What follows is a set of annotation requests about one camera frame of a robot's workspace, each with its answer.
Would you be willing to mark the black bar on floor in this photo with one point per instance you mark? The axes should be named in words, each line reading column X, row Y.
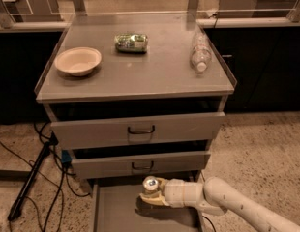
column 15, row 211

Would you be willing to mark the grey bottom drawer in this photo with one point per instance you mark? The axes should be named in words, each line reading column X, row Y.
column 118, row 208

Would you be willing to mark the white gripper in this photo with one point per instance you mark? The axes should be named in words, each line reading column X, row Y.
column 174, row 190

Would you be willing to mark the grey middle drawer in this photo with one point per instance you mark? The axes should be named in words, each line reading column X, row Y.
column 140, row 164

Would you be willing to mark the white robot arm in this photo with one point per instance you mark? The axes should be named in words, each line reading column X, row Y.
column 215, row 197

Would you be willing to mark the green crushed can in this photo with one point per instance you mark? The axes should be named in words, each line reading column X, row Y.
column 131, row 42

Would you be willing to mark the silver redbull can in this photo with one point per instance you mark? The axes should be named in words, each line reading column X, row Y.
column 150, row 185

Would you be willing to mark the grey drawer cabinet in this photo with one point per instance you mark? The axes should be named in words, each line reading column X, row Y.
column 158, row 82

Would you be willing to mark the blue box behind cabinet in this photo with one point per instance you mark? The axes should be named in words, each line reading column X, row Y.
column 65, row 157

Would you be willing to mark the clear plastic water bottle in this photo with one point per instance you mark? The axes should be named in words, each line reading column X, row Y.
column 201, row 53

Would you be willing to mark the grey drawer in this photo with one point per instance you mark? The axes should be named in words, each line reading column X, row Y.
column 140, row 164
column 87, row 134
column 118, row 208

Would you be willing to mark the white paper bowl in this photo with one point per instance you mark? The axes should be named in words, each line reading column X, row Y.
column 78, row 61

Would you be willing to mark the grey top drawer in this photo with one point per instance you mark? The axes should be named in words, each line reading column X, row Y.
column 87, row 134

